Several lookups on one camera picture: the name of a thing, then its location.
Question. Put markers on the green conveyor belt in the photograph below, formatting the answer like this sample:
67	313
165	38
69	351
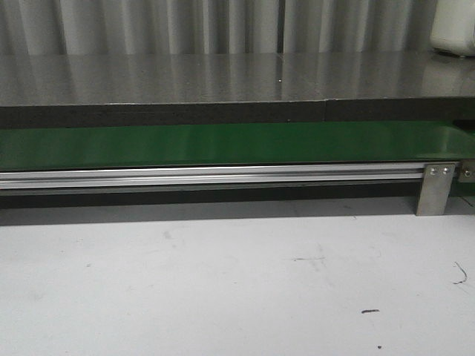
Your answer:
38	149

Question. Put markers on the aluminium conveyor side rail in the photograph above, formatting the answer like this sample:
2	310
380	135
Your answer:
212	175

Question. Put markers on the grey pleated curtain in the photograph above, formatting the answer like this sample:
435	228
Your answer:
208	27

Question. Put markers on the steel conveyor end plate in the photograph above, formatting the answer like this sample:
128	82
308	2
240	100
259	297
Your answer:
467	171

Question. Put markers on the steel conveyor support bracket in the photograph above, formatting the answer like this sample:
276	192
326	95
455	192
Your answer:
436	186

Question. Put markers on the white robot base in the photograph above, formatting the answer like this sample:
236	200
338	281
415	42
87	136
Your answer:
453	27

